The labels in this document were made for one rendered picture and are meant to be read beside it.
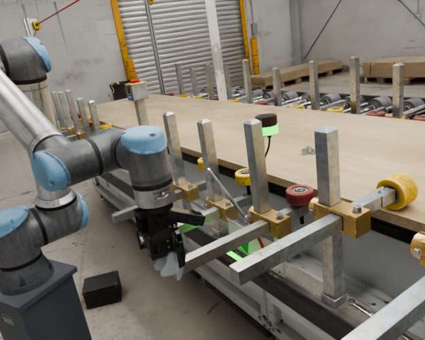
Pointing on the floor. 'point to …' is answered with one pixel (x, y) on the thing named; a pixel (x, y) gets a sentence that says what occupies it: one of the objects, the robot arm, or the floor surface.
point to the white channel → (216, 49)
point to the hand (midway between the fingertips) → (179, 274)
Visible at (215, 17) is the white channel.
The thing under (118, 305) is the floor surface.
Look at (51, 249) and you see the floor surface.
